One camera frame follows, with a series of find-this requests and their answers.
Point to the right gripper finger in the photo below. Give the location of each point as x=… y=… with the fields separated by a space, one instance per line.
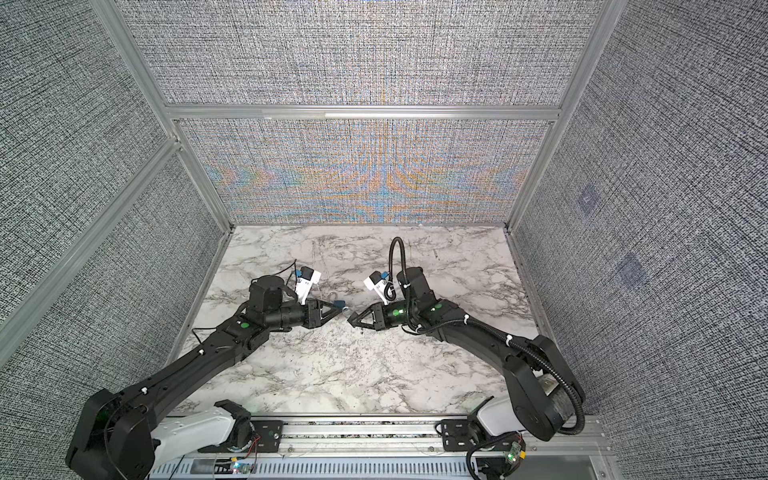
x=364 y=324
x=373 y=314

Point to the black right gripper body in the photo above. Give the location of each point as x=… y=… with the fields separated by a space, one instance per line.
x=395 y=315

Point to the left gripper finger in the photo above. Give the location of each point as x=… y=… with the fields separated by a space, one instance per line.
x=322 y=315
x=326 y=306

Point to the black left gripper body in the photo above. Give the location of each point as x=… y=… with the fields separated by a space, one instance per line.
x=295 y=314

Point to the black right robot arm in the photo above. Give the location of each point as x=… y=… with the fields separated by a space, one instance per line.
x=543 y=396

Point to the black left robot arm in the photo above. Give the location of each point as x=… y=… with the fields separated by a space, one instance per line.
x=113 y=438

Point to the green circuit board left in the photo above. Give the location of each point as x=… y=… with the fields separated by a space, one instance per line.
x=243 y=466

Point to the green circuit board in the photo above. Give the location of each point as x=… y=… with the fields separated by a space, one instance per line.
x=514 y=456
x=243 y=466

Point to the green circuit board right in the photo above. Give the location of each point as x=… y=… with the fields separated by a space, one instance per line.
x=514 y=456

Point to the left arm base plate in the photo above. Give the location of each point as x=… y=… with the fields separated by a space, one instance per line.
x=261 y=436

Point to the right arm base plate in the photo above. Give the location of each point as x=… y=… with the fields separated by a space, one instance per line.
x=460 y=434

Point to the aluminium front rail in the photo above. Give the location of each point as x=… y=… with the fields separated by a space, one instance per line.
x=375 y=447

